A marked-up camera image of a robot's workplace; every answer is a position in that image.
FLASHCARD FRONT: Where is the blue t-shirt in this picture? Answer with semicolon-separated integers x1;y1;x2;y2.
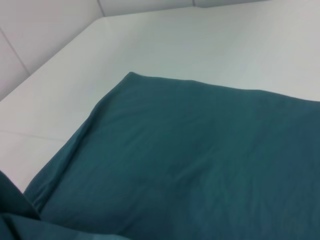
0;71;320;240

